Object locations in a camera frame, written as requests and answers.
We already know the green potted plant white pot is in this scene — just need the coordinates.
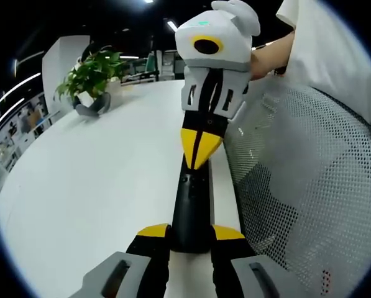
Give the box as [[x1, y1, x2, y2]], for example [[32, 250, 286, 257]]
[[55, 49, 127, 108]]

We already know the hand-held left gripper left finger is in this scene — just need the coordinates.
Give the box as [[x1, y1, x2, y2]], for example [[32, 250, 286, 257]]
[[68, 223, 172, 298]]

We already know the black remote control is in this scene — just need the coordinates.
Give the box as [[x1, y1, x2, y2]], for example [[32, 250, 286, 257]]
[[172, 154, 216, 254]]

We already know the person in white shirt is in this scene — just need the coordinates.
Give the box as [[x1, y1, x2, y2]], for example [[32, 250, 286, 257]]
[[275, 0, 371, 140]]

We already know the white mesh basket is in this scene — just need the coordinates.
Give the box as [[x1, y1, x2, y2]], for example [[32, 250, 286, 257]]
[[224, 83, 371, 298]]

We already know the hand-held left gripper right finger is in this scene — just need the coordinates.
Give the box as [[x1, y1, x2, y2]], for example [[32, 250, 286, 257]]
[[211, 224, 301, 298]]

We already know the black grey headset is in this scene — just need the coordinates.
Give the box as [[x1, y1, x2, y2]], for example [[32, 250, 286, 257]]
[[74, 92, 112, 118]]

